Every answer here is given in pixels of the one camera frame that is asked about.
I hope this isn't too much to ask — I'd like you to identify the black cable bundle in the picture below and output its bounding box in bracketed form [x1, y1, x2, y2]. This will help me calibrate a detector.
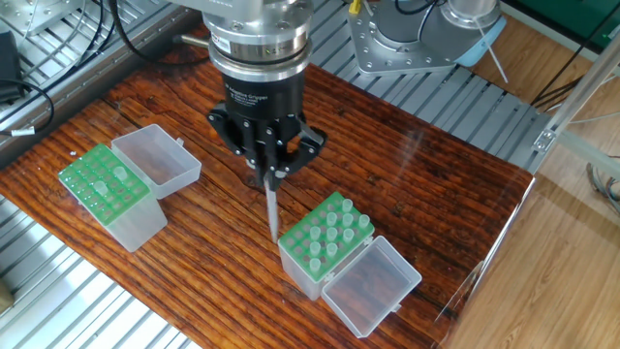
[0, 78, 57, 135]

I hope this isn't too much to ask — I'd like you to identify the white cable tie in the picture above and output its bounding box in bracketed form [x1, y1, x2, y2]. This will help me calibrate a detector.
[479, 24, 510, 84]

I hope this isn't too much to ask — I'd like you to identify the silver robot mounting plate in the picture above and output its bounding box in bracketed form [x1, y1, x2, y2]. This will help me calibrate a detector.
[349, 10, 461, 77]

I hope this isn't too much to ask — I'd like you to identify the black electronic box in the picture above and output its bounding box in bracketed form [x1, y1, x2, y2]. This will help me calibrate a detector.
[0, 29, 20, 103]

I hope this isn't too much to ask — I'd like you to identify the clear tip box green rack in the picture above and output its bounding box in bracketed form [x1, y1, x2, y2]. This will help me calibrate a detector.
[278, 191, 424, 338]

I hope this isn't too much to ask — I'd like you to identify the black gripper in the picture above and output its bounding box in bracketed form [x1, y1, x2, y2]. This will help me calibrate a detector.
[206, 74, 327, 191]

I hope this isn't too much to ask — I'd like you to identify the glossy brown wooden board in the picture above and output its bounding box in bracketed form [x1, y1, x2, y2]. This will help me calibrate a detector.
[0, 10, 537, 349]

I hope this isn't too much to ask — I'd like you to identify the clear tip box with tips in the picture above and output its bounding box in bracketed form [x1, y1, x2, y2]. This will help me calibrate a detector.
[57, 124, 203, 254]

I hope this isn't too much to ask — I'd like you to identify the grey cable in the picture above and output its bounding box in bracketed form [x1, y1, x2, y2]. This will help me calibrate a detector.
[585, 160, 620, 210]

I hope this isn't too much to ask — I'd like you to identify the aluminium frame post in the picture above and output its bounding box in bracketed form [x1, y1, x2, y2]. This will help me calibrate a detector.
[531, 48, 620, 177]

